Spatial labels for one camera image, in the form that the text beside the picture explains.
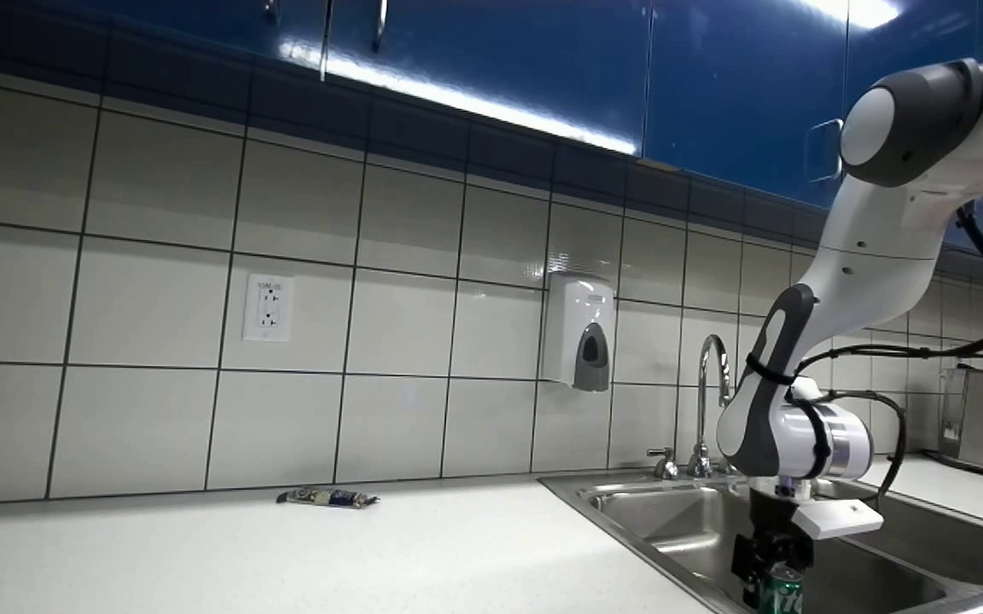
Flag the chrome cabinet door handle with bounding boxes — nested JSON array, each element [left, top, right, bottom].
[[367, 0, 397, 56]]

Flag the stainless steel double sink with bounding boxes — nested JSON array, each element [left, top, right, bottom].
[[539, 466, 983, 614]]

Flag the dark crumpled wrapper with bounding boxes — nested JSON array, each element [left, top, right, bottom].
[[271, 483, 382, 511]]

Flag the white wall soap dispenser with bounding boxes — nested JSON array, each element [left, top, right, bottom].
[[539, 271, 621, 396]]

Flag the white wall power outlet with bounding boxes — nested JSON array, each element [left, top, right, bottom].
[[243, 271, 301, 347]]

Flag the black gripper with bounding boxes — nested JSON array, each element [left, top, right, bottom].
[[725, 487, 817, 591]]

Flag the glossy blue wall cabinets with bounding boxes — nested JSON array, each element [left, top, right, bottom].
[[0, 0, 983, 275]]

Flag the chrome faucet handle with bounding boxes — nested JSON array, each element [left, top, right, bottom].
[[646, 447, 683, 481]]

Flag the chrome gooseneck faucet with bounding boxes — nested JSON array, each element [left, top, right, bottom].
[[689, 332, 736, 481]]

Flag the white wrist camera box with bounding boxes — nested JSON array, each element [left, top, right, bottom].
[[789, 494, 886, 545]]

